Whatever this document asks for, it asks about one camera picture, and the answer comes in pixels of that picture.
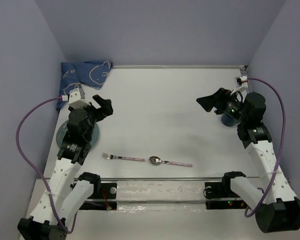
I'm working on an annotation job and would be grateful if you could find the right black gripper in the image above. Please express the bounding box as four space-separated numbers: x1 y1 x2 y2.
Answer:
196 87 248 124

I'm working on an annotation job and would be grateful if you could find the dark blue mug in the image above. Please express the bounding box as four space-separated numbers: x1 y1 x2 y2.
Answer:
221 112 239 127

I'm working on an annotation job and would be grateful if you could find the blue cloth placemat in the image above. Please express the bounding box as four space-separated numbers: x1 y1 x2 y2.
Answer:
55 60 113 111

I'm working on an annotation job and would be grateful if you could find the teal ceramic plate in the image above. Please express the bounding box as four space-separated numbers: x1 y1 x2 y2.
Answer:
55 120 100 148

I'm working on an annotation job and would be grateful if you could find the pink handled fork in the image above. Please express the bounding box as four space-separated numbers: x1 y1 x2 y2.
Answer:
101 152 146 162

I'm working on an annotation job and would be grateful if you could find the pink handled spoon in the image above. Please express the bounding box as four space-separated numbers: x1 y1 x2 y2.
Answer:
149 156 193 168

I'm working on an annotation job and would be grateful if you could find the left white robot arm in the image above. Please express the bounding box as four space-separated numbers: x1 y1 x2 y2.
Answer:
15 93 114 240

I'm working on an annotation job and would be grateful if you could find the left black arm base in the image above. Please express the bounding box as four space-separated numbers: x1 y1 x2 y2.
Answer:
70 174 117 211

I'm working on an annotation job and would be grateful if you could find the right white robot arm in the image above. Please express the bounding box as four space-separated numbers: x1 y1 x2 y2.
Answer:
196 88 300 233

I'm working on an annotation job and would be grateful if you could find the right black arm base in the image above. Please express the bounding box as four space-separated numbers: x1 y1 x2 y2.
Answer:
202 181 247 210

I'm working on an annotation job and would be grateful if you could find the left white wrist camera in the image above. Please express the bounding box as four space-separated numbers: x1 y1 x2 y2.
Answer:
68 88 89 109

